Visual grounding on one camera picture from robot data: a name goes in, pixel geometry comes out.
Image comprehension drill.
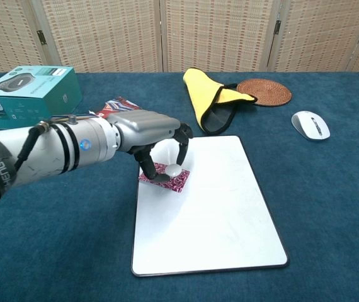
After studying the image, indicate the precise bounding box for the white rectangular board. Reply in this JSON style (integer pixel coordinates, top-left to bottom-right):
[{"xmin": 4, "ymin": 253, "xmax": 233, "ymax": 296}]
[{"xmin": 130, "ymin": 135, "xmax": 290, "ymax": 277}]

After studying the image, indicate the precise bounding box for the white grey computer mouse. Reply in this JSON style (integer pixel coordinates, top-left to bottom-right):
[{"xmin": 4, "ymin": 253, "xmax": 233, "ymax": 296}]
[{"xmin": 290, "ymin": 110, "xmax": 331, "ymax": 142}]

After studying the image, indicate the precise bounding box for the blue velvet tablecloth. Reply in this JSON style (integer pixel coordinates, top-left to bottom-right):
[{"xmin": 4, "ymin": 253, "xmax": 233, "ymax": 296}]
[{"xmin": 0, "ymin": 71, "xmax": 359, "ymax": 302}]

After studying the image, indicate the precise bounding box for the yellow cloth black trim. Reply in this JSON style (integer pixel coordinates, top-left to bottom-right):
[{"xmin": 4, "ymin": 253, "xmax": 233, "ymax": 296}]
[{"xmin": 182, "ymin": 67, "xmax": 258, "ymax": 136}]

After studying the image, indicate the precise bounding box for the teal speaker carton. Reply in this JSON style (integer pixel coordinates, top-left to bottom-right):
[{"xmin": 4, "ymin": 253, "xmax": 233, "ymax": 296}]
[{"xmin": 0, "ymin": 65, "xmax": 84, "ymax": 130}]

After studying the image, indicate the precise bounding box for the pink patterned card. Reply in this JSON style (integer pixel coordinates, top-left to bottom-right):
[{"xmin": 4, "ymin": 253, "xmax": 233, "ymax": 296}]
[{"xmin": 138, "ymin": 162, "xmax": 191, "ymax": 193}]

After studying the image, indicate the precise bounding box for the red black patterned packet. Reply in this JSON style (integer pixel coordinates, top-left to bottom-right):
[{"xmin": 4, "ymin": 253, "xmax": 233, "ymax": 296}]
[{"xmin": 89, "ymin": 96, "xmax": 141, "ymax": 119}]

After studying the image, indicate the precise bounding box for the brown woven rattan coaster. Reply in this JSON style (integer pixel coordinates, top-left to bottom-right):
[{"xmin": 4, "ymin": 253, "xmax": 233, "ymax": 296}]
[{"xmin": 236, "ymin": 78, "xmax": 293, "ymax": 108}]

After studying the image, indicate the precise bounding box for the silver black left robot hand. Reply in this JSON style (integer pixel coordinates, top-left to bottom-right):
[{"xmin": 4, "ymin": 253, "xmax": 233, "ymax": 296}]
[{"xmin": 106, "ymin": 109, "xmax": 195, "ymax": 185}]

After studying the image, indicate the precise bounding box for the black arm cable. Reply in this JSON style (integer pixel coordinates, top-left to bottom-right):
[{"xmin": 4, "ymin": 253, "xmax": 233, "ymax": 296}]
[{"xmin": 0, "ymin": 121, "xmax": 53, "ymax": 235}]

